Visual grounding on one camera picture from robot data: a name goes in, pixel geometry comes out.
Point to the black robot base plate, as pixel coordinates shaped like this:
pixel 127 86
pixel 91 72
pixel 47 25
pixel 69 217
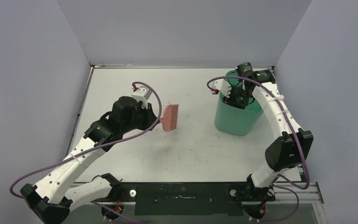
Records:
pixel 188 198

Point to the pink hand broom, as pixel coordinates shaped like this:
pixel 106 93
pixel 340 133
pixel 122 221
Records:
pixel 169 118

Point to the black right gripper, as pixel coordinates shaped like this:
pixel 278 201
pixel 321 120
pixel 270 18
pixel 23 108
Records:
pixel 234 95

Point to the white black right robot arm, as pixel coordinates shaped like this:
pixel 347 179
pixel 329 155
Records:
pixel 291 143

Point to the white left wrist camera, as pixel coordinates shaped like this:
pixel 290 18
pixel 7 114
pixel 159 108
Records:
pixel 142 95

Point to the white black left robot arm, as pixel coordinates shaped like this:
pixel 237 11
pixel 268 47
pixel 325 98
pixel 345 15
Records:
pixel 53 197

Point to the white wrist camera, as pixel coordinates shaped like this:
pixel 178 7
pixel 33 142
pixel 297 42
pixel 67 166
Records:
pixel 222 86
pixel 142 95

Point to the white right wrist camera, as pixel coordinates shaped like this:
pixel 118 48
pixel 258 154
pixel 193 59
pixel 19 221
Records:
pixel 222 86

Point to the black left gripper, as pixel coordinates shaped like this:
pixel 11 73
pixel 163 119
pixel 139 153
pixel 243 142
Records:
pixel 151 119

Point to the green plastic waste bin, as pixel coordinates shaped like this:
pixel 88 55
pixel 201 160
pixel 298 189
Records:
pixel 237 121

